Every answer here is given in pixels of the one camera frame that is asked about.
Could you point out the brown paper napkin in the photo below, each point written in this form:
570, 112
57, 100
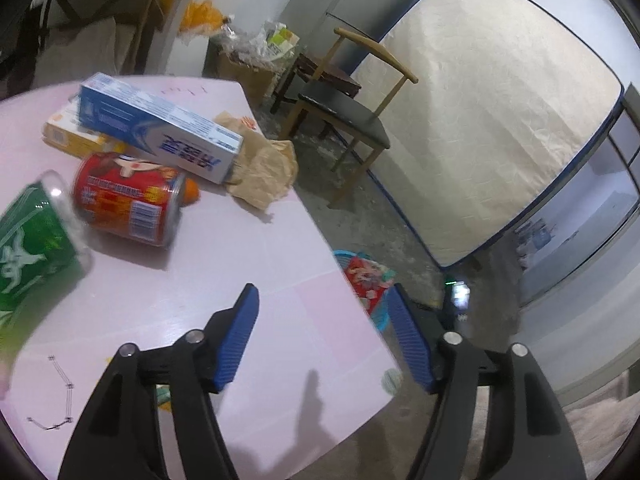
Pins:
264, 170

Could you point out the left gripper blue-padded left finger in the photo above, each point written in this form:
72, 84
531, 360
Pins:
226, 335

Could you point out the green plastic bottle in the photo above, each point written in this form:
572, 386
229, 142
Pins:
44, 254

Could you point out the cardboard box with trash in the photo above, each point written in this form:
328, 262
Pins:
255, 62

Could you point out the red snack bag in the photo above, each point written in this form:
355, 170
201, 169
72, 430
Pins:
369, 279

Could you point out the white mattress blue trim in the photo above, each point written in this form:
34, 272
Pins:
506, 99

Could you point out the blue trash basket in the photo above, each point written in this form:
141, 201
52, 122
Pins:
379, 317

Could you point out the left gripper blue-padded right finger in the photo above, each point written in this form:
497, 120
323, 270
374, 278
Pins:
417, 330

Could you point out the blue white toothpaste box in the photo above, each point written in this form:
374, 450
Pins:
163, 130

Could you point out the wooden chair black seat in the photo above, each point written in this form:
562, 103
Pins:
345, 113

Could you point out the yellow white small box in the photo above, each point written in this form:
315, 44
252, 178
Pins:
64, 132

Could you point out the red drink can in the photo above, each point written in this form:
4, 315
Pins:
130, 197

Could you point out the yellow plastic bag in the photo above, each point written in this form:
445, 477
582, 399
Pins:
201, 18

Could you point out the grey refrigerator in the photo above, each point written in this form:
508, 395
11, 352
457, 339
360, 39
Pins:
360, 5

